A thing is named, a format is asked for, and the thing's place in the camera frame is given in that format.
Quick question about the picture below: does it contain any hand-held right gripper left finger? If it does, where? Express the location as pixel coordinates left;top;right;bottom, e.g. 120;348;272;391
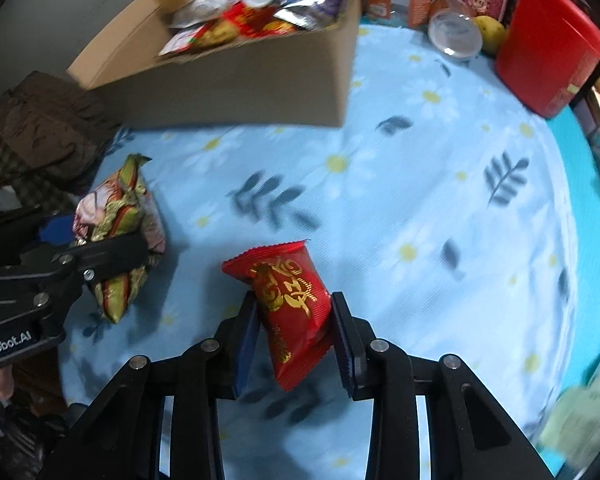
40;291;261;480

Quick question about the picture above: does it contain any blue floral tablecloth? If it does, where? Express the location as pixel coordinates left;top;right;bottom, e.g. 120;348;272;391
60;22;581;480

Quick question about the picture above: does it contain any brown gold cereal packet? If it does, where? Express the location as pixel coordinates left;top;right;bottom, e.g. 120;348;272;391
74;155;167;324

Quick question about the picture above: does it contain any brown cardboard box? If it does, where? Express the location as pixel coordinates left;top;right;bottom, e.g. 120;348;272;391
67;0;370;128

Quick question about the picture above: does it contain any teal table cover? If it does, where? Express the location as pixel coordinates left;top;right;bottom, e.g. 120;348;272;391
542;105;600;411

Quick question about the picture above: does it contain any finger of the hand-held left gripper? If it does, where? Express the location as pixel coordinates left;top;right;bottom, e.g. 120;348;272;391
0;232;151;330
0;206;77;273

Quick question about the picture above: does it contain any yellow fruit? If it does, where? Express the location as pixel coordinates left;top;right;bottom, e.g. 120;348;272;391
472;15;509;56

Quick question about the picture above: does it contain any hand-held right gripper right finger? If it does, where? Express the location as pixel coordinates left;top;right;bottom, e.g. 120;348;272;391
330;291;556;480

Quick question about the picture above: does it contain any red canister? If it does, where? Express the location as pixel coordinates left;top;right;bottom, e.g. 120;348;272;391
495;0;600;119

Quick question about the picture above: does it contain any red snack packet gold print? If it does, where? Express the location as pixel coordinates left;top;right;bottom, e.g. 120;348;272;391
222;241;333;393
222;2;262;36

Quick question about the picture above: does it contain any brown cloth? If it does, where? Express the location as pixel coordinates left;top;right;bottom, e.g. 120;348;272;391
0;71;125;207

